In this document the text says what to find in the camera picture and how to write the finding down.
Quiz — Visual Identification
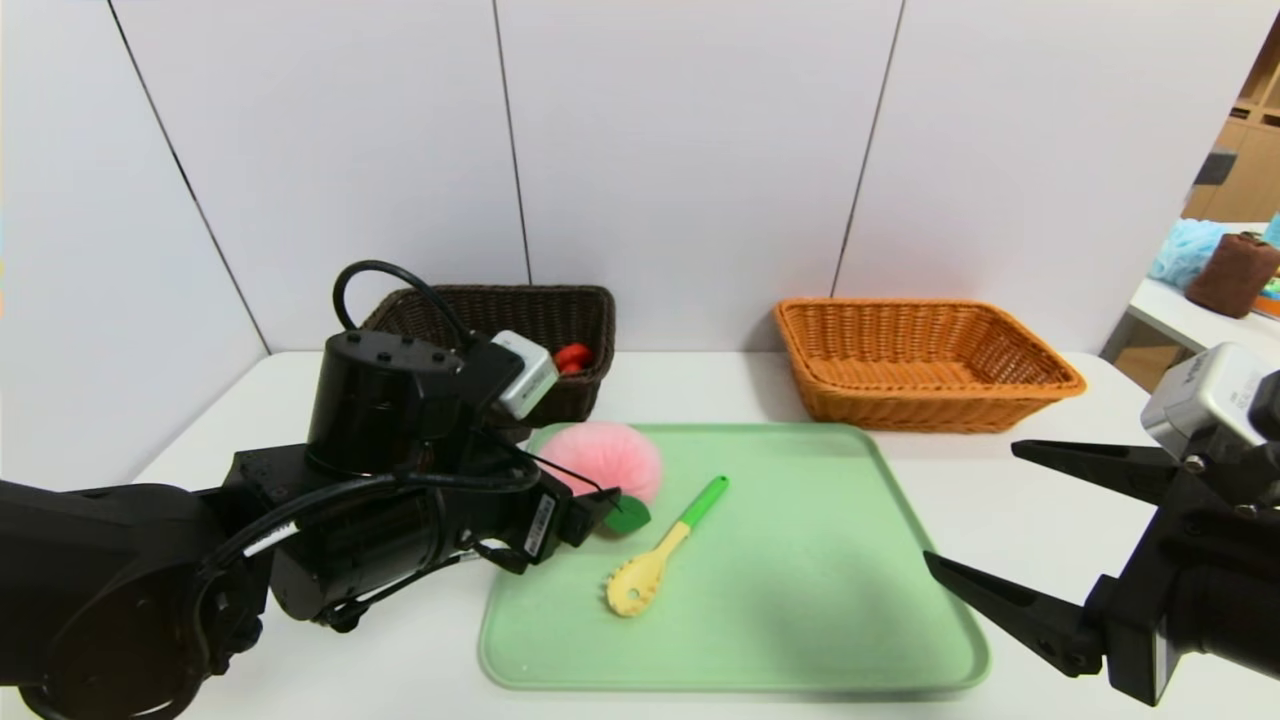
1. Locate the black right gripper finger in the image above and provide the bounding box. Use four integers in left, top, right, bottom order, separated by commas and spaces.
1011, 438, 1183, 507
922, 550, 1106, 679

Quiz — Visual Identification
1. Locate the dark grey box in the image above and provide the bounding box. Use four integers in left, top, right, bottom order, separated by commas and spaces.
1192, 148, 1239, 189

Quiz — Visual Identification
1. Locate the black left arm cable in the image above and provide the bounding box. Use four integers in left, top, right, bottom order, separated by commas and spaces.
333, 260, 476, 351

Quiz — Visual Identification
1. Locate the orange wicker basket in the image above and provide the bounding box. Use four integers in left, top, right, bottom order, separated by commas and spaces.
773, 298, 1087, 435

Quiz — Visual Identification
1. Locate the dark brown wicker basket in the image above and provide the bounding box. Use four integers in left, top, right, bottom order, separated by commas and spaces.
360, 285, 617, 429

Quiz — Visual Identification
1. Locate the pink plush peach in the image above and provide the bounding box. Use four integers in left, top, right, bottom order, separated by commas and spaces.
538, 421, 664, 536

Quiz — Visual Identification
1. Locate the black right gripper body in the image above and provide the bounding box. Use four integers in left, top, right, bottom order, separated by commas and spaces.
1083, 451, 1280, 707

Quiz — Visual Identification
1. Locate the white side table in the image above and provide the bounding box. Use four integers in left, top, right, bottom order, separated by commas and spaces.
1100, 222, 1280, 393

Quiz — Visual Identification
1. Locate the brown rolled towel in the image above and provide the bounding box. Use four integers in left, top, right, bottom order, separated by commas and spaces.
1185, 232, 1280, 321

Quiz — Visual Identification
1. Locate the yellow spaghetti spoon green handle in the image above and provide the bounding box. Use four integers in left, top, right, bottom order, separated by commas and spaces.
604, 475, 730, 618

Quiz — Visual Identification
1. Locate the wooden shelf unit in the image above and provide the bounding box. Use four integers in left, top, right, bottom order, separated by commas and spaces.
1180, 10, 1280, 226

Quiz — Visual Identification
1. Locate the light green plastic tray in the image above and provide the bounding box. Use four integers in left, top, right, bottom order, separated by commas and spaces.
478, 422, 992, 693

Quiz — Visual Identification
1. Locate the light blue cloth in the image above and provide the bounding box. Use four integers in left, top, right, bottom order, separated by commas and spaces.
1147, 219, 1236, 291

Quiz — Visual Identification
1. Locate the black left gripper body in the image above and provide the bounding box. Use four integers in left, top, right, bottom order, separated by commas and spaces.
432, 465, 575, 572

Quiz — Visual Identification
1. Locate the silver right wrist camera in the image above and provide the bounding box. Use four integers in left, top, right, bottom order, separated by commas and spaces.
1140, 342, 1280, 461

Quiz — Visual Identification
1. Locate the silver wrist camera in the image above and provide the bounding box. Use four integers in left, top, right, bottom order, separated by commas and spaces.
488, 330, 560, 421
1140, 342, 1280, 461

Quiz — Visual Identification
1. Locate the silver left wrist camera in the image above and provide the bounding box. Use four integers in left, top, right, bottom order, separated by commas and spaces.
488, 330, 560, 421

